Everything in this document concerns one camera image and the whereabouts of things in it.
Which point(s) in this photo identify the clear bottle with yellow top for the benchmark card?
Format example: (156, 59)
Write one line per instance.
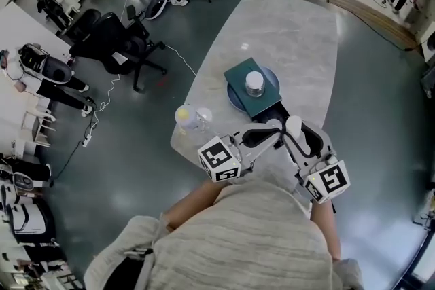
(186, 117)

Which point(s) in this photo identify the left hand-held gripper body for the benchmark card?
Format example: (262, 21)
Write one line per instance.
(219, 159)

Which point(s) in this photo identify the person's left forearm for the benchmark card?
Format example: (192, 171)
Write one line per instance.
(192, 205)

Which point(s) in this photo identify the person's right forearm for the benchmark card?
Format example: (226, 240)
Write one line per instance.
(328, 231)

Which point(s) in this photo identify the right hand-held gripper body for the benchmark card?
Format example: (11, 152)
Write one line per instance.
(328, 181)

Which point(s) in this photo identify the white power strip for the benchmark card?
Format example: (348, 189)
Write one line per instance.
(87, 141)

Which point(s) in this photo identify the dark green desk drawer box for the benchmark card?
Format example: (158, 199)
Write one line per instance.
(260, 103)

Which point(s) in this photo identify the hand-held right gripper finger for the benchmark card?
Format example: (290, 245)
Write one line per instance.
(294, 125)

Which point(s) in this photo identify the person's beige knit sweater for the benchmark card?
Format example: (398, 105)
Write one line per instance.
(238, 241)

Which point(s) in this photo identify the white table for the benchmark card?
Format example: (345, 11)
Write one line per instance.
(23, 54)

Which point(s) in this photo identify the clear cup with white lid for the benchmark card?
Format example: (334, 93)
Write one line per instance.
(205, 117)

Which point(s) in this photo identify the black office chair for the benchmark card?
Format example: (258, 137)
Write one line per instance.
(108, 40)

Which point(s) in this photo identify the blue round plate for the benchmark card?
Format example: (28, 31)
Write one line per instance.
(273, 76)

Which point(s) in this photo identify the grey marble desk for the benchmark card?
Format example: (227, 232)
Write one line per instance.
(272, 27)

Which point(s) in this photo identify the black and white robot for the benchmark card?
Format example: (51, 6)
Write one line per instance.
(25, 217)

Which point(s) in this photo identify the wooden board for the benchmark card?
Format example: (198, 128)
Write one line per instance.
(370, 15)

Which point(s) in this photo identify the white plastic chair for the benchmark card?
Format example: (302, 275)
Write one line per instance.
(39, 125)

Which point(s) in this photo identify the glass jar with white lid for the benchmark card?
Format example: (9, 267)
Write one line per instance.
(255, 83)

